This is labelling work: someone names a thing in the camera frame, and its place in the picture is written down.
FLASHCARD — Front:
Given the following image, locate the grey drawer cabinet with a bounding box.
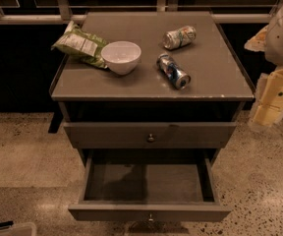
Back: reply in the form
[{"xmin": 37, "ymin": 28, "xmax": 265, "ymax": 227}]
[{"xmin": 51, "ymin": 12, "xmax": 253, "ymax": 221}]

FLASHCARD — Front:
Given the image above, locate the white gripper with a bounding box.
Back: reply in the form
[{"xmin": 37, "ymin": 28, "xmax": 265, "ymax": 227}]
[{"xmin": 244, "ymin": 26, "xmax": 283, "ymax": 128}]

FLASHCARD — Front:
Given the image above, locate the green silver soda can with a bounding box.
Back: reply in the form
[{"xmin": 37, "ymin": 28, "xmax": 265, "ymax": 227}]
[{"xmin": 162, "ymin": 26, "xmax": 197, "ymax": 50}]

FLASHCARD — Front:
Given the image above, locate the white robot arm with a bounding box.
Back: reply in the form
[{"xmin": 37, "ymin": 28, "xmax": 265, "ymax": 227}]
[{"xmin": 244, "ymin": 5, "xmax": 283, "ymax": 132}]

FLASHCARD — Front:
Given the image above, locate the white bowl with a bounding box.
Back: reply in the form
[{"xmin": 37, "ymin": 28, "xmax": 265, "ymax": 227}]
[{"xmin": 101, "ymin": 41, "xmax": 142, "ymax": 75}]

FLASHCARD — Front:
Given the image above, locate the closed grey upper drawer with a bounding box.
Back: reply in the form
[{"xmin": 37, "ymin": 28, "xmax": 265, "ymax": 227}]
[{"xmin": 64, "ymin": 122, "xmax": 236, "ymax": 148}]

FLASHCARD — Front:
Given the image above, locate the metal window railing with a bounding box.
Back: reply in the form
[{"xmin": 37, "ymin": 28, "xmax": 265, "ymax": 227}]
[{"xmin": 0, "ymin": 0, "xmax": 283, "ymax": 26}]

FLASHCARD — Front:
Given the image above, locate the blue silver redbull can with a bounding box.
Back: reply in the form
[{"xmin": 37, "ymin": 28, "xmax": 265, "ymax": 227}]
[{"xmin": 156, "ymin": 53, "xmax": 191, "ymax": 89}]

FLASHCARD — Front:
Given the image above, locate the clear plastic bin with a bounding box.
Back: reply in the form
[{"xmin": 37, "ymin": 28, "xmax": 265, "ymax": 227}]
[{"xmin": 0, "ymin": 222, "xmax": 37, "ymax": 236}]

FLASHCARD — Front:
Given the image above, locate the green chip bag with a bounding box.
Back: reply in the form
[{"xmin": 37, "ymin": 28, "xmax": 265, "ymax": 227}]
[{"xmin": 51, "ymin": 21, "xmax": 108, "ymax": 69}]

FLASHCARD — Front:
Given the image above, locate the open grey middle drawer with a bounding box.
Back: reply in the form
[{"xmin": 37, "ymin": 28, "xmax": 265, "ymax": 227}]
[{"xmin": 69, "ymin": 156, "xmax": 231, "ymax": 222}]

